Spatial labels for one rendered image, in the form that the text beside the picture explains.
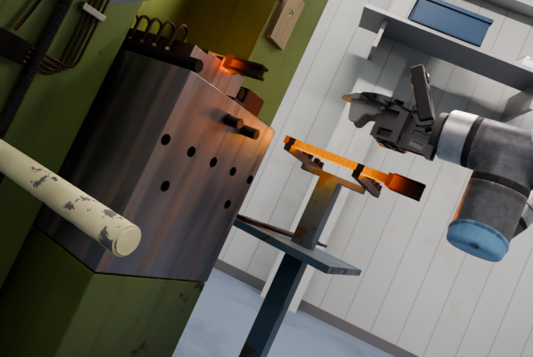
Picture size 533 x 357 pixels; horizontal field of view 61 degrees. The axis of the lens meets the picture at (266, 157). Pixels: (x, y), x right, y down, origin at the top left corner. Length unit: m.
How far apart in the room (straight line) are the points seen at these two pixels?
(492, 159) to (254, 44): 0.84
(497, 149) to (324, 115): 3.17
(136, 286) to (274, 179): 2.86
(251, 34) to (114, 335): 0.91
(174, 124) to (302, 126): 2.98
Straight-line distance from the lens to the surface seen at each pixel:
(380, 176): 1.22
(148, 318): 1.17
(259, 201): 3.85
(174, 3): 1.62
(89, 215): 0.66
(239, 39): 1.46
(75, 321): 1.03
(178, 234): 1.09
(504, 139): 0.81
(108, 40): 1.07
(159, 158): 0.96
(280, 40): 1.47
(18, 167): 0.82
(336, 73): 4.01
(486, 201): 0.78
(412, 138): 0.86
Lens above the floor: 0.75
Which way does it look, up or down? 4 degrees up
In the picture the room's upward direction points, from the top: 25 degrees clockwise
